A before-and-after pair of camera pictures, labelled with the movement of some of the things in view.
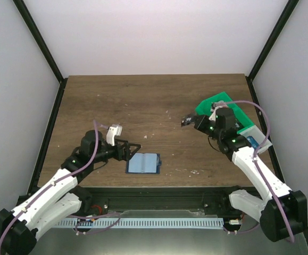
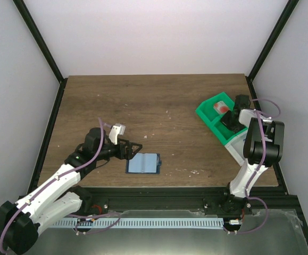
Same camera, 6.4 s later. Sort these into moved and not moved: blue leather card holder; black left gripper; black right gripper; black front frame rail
Moved: black right gripper
Not moved: black front frame rail; blue leather card holder; black left gripper
